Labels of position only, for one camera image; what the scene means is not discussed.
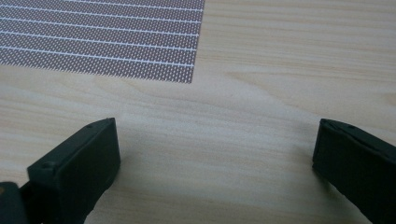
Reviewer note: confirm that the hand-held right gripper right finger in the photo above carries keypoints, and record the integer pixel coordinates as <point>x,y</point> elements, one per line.
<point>358,165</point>

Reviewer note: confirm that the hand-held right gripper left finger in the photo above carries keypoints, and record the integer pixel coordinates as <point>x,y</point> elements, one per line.
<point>77,165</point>

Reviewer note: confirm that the striped woven placemat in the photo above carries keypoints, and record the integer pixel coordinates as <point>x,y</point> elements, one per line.
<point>99,37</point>

